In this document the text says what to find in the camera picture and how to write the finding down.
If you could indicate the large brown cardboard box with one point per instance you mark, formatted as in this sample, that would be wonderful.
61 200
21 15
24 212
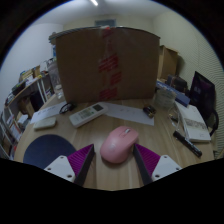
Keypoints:
83 65

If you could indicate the pink computer mouse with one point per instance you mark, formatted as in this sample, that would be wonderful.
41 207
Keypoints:
118 144

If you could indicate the blue flat box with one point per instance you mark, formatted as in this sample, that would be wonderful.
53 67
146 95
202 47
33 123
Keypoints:
181 97

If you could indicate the black monitor screen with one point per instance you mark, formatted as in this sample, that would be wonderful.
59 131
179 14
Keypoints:
201 93

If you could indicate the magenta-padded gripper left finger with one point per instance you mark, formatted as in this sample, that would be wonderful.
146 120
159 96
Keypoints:
60 166

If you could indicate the black marker pen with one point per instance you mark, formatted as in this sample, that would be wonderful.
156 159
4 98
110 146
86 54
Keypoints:
187 143

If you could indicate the small brown cardboard box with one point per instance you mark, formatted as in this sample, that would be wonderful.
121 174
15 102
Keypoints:
168 61

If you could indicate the beige flat remote control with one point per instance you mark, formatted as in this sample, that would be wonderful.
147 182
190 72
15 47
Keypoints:
44 123

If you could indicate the clear plastic container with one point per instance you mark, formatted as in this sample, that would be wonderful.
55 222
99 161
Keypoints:
164 98

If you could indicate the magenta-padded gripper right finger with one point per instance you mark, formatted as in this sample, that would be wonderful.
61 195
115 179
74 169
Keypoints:
165 165

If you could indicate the dark blue round mouse pad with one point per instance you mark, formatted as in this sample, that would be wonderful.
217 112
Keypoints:
45 150

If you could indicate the ceiling light tube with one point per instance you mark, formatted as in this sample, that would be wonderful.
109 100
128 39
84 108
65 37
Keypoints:
94 2

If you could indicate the shelf unit with books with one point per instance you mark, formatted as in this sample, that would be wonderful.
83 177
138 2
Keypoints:
11 130

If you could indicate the white remote control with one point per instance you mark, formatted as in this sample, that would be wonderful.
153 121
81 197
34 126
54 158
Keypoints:
87 114

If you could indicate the cluttered side desk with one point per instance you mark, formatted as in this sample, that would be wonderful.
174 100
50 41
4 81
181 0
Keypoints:
26 90

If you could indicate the white book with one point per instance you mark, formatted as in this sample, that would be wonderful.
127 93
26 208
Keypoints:
195 125

